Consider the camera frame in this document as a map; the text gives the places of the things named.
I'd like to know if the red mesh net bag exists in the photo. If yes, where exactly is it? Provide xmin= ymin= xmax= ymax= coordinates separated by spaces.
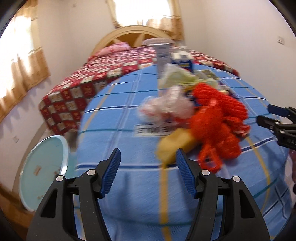
xmin=184 ymin=104 xmax=242 ymax=174

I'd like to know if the clear pink plastic wrapper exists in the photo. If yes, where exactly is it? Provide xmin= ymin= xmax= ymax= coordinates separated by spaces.
xmin=137 ymin=85 xmax=194 ymax=123

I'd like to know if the clear green plastic bag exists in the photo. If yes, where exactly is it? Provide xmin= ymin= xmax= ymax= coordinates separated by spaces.
xmin=159 ymin=64 xmax=220 ymax=90

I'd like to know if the light blue trash bin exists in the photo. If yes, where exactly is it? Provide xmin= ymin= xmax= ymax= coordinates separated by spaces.
xmin=19 ymin=135 xmax=76 ymax=212

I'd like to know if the wooden dresser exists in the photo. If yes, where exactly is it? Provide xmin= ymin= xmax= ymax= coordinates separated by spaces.
xmin=1 ymin=184 xmax=34 ymax=240

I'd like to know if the blue plaid table cloth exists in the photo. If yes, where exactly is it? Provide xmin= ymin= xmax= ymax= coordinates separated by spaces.
xmin=76 ymin=65 xmax=293 ymax=240

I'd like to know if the clear snack packet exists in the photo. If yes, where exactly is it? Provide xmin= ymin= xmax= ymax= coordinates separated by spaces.
xmin=200 ymin=69 xmax=219 ymax=80

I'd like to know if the red patterned bedspread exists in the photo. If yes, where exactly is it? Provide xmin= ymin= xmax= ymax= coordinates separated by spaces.
xmin=38 ymin=45 xmax=240 ymax=135

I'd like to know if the blue white milk carton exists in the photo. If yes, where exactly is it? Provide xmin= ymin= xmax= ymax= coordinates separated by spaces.
xmin=171 ymin=50 xmax=193 ymax=72

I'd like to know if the white label tag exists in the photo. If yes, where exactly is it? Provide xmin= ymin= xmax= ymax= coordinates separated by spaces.
xmin=133 ymin=123 xmax=176 ymax=137

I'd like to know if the grey white carton box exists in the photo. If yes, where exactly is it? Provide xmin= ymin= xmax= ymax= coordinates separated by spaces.
xmin=154 ymin=43 xmax=171 ymax=78

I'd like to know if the striped pillow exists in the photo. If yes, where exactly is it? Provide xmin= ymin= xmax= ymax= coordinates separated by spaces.
xmin=141 ymin=38 xmax=176 ymax=46

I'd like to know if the back window beige curtain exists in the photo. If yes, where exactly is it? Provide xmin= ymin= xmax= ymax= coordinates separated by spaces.
xmin=106 ymin=0 xmax=185 ymax=41

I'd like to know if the window beige curtain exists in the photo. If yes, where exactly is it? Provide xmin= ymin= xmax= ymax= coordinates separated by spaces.
xmin=106 ymin=0 xmax=185 ymax=41
xmin=1 ymin=1 xmax=51 ymax=121

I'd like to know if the left window beige curtain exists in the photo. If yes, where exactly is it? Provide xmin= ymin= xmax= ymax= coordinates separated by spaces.
xmin=1 ymin=1 xmax=51 ymax=121

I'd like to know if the cream wooden headboard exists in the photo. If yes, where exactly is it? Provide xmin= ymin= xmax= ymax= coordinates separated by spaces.
xmin=90 ymin=25 xmax=171 ymax=56

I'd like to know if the pink pillow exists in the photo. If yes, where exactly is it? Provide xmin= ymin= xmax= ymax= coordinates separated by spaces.
xmin=93 ymin=42 xmax=131 ymax=57

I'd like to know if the wall light switch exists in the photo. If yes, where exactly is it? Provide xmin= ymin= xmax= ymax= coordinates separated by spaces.
xmin=277 ymin=36 xmax=285 ymax=45

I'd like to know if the wall socket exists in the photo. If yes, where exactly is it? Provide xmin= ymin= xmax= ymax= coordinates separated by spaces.
xmin=13 ymin=136 xmax=19 ymax=143

